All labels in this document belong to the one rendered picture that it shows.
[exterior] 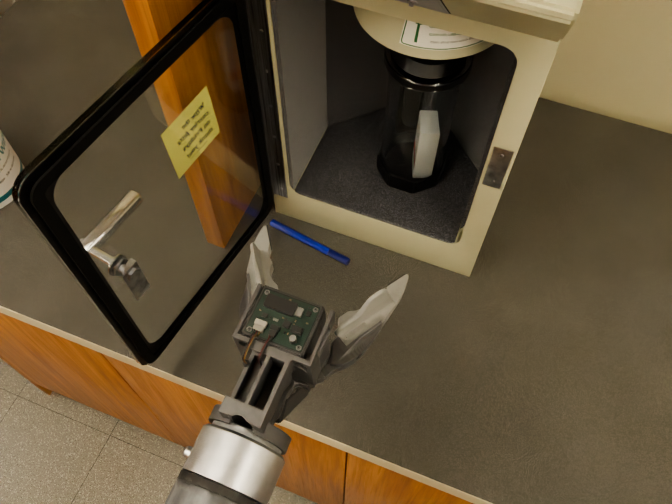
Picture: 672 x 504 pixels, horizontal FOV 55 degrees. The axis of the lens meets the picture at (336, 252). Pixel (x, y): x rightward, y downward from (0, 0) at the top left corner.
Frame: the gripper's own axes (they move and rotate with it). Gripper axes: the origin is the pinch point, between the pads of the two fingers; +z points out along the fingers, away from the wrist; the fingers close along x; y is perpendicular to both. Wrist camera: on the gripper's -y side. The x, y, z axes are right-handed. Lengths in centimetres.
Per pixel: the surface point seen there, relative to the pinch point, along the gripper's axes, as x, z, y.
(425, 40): -1.3, 21.8, 8.7
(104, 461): 61, -24, -123
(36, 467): 78, -32, -122
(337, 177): 9.5, 23.1, -23.3
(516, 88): -11.5, 19.8, 7.7
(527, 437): -27.4, -2.1, -29.9
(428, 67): -1.1, 26.4, 0.2
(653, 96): -33, 61, -29
